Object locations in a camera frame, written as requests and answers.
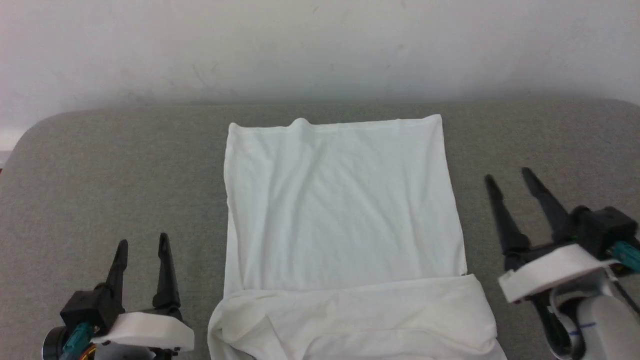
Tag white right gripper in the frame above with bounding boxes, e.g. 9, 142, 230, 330
483, 167, 621, 304

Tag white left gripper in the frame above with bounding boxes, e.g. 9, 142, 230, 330
89, 232, 196, 354

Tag white garment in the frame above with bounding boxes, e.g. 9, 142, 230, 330
207, 114, 509, 360

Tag grey fabric sofa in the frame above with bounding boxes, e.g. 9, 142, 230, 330
0, 97, 640, 360

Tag teal left cable connector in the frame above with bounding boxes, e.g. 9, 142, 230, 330
62, 322, 94, 360

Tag teal cable connector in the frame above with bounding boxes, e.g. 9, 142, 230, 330
62, 322, 94, 360
610, 240, 640, 274

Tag teal right cable connector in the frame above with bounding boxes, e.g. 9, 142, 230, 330
610, 240, 640, 274

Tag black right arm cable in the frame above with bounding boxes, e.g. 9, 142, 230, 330
614, 277, 640, 317

